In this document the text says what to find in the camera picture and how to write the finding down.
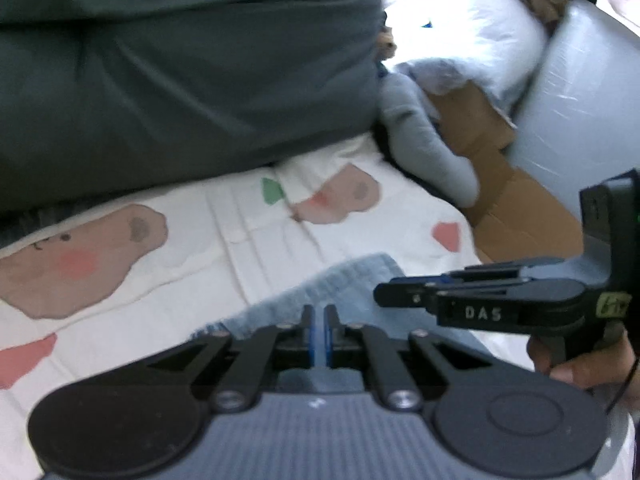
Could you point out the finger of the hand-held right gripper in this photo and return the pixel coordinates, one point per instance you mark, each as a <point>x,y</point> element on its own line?
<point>405,294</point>

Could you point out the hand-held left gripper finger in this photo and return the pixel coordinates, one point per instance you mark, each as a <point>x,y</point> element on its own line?
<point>313,340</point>
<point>325,340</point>

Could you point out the light blue jeans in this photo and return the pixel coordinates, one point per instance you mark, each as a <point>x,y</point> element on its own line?
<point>350,280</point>

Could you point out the person's right hand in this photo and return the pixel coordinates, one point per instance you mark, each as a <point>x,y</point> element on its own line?
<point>585,370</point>

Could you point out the cardboard box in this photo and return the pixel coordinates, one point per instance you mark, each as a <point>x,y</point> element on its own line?
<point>525,210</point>

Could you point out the white printed blanket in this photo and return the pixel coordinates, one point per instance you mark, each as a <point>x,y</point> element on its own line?
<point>200,260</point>

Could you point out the grey garment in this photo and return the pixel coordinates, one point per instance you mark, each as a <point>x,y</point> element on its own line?
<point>425,145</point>

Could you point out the grey glossy panel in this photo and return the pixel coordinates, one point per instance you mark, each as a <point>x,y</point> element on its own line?
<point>575,110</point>

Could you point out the dark brown crumpled cloth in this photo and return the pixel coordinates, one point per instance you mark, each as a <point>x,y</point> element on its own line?
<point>545,0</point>

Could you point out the dark green cloth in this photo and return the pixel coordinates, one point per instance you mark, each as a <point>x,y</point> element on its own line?
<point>175,60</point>

